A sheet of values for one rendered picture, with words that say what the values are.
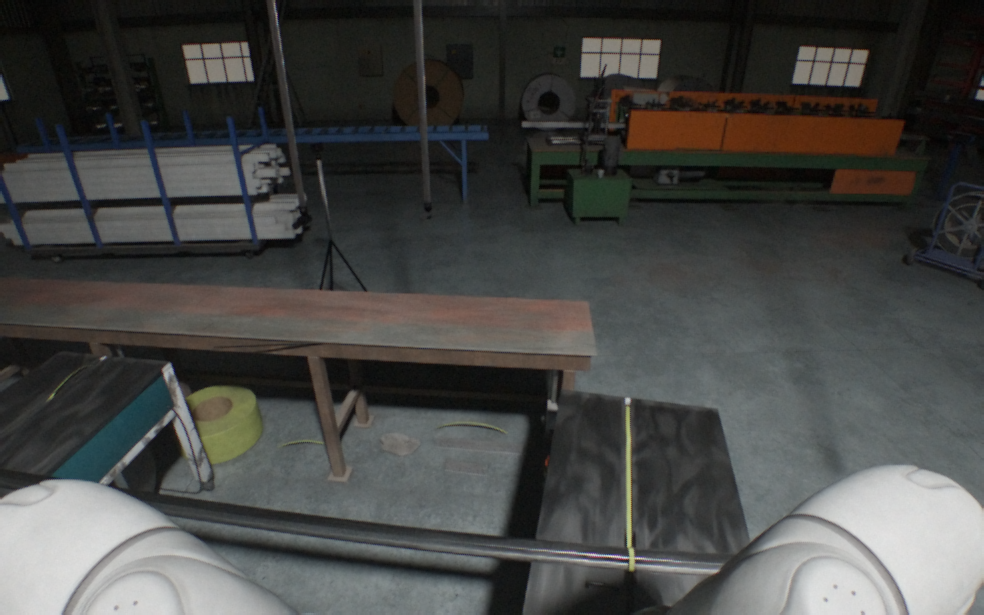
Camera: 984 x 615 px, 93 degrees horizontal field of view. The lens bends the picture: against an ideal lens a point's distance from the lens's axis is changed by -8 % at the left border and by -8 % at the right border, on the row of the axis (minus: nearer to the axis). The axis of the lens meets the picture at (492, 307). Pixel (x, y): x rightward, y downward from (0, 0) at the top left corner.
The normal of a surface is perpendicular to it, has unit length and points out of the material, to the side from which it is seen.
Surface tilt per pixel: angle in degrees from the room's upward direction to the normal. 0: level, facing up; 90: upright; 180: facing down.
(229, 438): 90
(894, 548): 19
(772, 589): 55
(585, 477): 0
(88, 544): 10
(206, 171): 90
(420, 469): 0
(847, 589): 24
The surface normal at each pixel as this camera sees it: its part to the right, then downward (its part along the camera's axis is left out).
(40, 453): 0.00, -0.88
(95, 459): 0.99, 0.06
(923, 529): 0.14, -0.72
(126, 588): 0.04, -0.57
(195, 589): 0.68, -0.74
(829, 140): 0.03, 0.47
